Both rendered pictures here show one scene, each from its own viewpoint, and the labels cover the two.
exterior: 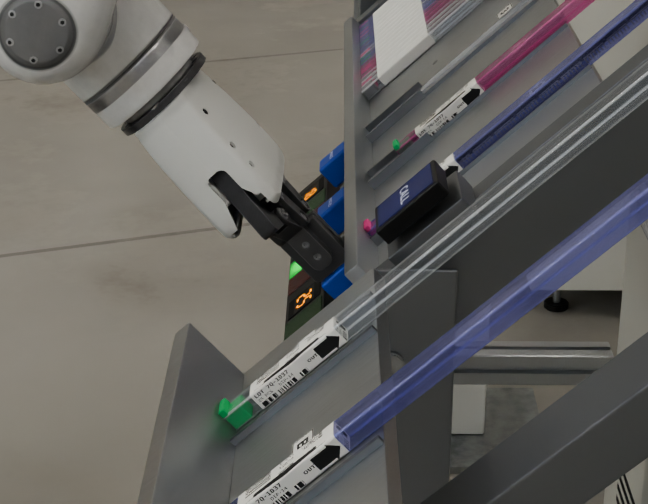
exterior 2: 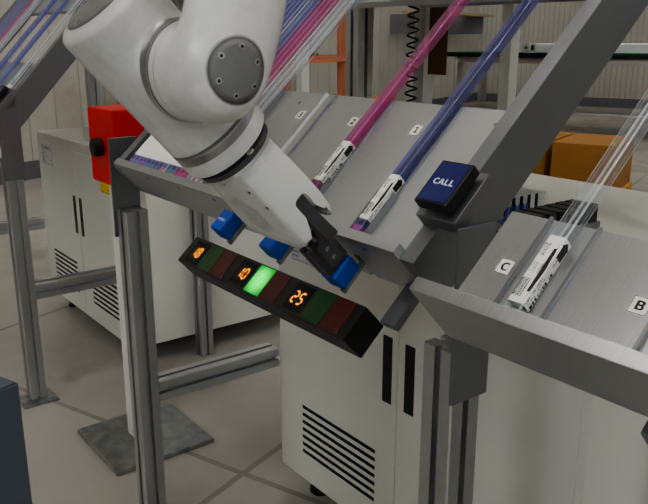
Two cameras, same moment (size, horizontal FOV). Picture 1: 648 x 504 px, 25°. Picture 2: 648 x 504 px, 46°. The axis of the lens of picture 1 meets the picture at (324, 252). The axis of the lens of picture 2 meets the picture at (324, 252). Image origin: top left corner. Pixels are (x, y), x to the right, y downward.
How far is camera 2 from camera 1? 0.62 m
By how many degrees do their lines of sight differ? 37
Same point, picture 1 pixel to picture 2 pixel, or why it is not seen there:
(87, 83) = (205, 136)
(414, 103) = not seen: hidden behind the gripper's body
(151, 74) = (252, 124)
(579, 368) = (260, 361)
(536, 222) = (498, 192)
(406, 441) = (469, 350)
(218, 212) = (301, 226)
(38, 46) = (240, 83)
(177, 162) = (275, 191)
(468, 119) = (358, 163)
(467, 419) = not seen: hidden behind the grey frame
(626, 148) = (535, 138)
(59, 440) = not seen: outside the picture
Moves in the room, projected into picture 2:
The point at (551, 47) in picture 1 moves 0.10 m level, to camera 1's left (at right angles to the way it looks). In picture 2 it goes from (395, 112) to (328, 117)
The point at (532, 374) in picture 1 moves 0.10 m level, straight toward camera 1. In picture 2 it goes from (237, 371) to (259, 391)
